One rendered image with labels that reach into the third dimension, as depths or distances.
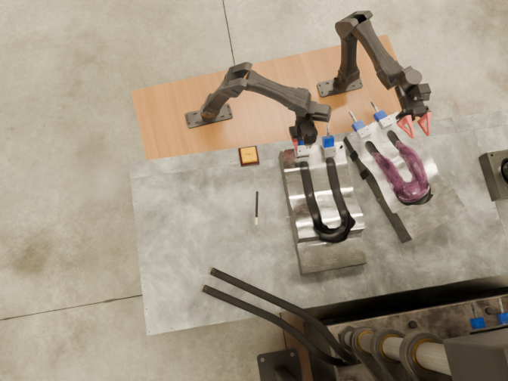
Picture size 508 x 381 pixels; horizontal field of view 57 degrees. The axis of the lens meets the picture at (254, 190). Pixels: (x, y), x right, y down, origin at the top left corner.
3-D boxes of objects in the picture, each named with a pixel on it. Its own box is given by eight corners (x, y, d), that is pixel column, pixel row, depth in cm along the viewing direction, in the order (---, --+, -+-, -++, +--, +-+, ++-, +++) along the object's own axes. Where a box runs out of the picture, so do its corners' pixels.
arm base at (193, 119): (233, 110, 194) (229, 95, 196) (186, 121, 192) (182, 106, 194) (233, 118, 202) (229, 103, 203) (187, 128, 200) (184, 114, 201)
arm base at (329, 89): (368, 79, 201) (363, 65, 202) (323, 89, 199) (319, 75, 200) (363, 88, 208) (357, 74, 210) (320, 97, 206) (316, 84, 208)
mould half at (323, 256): (278, 157, 198) (281, 146, 185) (337, 148, 200) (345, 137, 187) (300, 274, 186) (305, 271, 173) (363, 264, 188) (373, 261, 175)
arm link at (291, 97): (315, 90, 165) (235, 57, 158) (309, 113, 163) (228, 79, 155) (301, 102, 177) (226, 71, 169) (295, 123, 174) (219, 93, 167)
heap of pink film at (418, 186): (367, 155, 194) (372, 149, 186) (402, 137, 196) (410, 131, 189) (398, 210, 188) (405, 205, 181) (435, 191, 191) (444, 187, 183)
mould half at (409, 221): (342, 140, 201) (348, 130, 191) (393, 116, 205) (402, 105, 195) (402, 243, 191) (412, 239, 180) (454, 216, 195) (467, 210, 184)
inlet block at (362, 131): (343, 116, 201) (346, 111, 196) (353, 112, 202) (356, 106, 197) (357, 142, 198) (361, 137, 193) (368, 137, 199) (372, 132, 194)
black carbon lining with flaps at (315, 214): (296, 163, 190) (300, 156, 181) (335, 158, 192) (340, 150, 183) (313, 247, 182) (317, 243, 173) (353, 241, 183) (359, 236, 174)
